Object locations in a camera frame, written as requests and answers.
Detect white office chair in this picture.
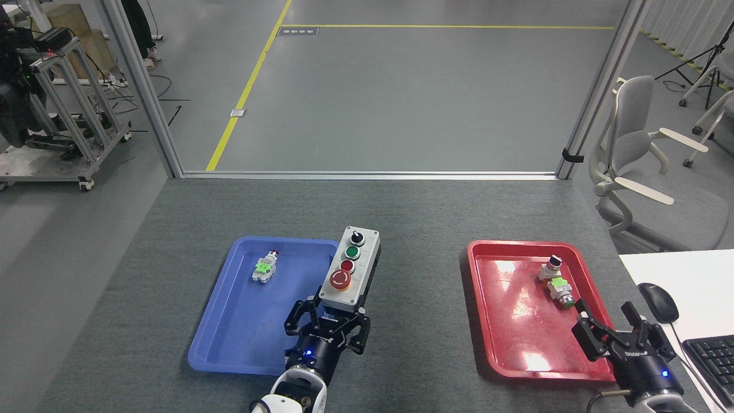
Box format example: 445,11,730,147
682,89,734,169

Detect silver aluminium rail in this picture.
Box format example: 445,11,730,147
181,170,559,181

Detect blue plastic tray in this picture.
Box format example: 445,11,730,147
188,236,342,377

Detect black computer mouse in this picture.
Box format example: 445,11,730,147
638,283,680,325

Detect black machine on cart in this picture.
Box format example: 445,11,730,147
0,10,53,150

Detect black tripod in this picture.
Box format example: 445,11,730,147
655,22,734,110

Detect silver aluminium post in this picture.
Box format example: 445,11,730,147
555,0,649,180
102,0,185,178

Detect black keyboard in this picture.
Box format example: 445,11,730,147
682,335,734,408

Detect black selector switch white block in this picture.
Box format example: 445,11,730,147
538,256,564,282

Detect black floor cable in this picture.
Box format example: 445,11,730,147
106,73,191,128

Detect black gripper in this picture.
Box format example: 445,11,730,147
572,299,684,398
284,295,371,375

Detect white desk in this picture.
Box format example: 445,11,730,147
618,249,734,413

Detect black mouse cable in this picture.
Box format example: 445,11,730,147
668,321,728,413

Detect red plastic tray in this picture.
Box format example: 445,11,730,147
466,240,617,383

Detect grey control box with buttons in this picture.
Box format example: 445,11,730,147
318,225,381,315

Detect white curtain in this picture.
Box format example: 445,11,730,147
639,0,734,59

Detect cardboard box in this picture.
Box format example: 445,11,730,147
32,4,119,82

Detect red push button green block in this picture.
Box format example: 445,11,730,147
251,249,281,284

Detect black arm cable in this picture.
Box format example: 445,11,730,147
593,390,631,413

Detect grey office chair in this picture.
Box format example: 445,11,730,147
589,76,730,253

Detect aluminium frame cart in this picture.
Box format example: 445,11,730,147
0,37,133,193

